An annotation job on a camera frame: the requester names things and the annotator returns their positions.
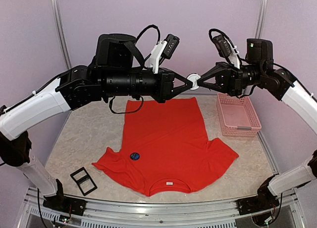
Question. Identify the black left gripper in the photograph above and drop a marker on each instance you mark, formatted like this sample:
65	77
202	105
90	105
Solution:
165	89

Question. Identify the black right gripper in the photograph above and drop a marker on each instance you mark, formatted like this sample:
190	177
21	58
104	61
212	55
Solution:
230	79

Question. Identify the blue brooch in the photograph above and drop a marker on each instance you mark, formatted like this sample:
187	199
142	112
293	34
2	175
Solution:
194	77

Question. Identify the red t-shirt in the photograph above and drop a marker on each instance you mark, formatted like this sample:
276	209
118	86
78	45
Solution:
166	143

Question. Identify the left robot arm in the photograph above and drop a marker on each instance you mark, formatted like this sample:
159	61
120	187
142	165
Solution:
117	69

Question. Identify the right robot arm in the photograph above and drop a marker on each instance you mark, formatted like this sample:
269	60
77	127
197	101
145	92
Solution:
285	87

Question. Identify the black open brooch box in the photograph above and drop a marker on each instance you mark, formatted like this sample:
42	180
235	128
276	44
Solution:
84	181

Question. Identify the pink plastic basket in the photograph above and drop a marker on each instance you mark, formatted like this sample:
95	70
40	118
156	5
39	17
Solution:
237	116

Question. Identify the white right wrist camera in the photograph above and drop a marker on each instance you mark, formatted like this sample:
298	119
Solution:
227	50

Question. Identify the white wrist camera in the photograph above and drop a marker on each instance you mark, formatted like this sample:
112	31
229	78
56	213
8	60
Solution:
162	50
227	50

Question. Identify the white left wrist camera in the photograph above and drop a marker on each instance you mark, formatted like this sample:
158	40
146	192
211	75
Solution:
162	50

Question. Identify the right aluminium frame post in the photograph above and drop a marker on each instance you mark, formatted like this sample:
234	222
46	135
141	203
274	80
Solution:
261	18

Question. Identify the aluminium frame post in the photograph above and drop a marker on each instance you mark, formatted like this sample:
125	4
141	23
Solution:
57	16
261	18

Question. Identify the left aluminium frame post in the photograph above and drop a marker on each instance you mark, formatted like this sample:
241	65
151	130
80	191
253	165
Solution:
57	16

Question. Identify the front aluminium rail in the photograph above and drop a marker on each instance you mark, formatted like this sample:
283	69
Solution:
108	214

